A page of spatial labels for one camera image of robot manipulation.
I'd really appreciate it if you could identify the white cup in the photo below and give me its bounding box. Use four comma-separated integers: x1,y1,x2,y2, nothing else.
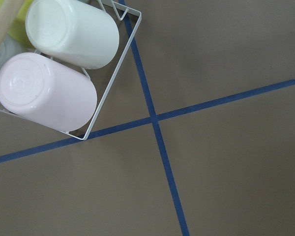
25,0,119,69

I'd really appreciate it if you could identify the pink cup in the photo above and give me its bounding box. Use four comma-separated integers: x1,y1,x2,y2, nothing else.
0,53,97,132

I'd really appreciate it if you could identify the grey blue cup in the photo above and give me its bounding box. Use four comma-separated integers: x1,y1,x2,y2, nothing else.
0,35,27,69

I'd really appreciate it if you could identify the yellow cup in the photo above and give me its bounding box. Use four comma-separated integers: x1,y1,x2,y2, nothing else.
8,0,34,49

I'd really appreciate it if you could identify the wooden stick on rack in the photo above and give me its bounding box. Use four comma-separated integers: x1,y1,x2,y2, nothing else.
0,0,24,45

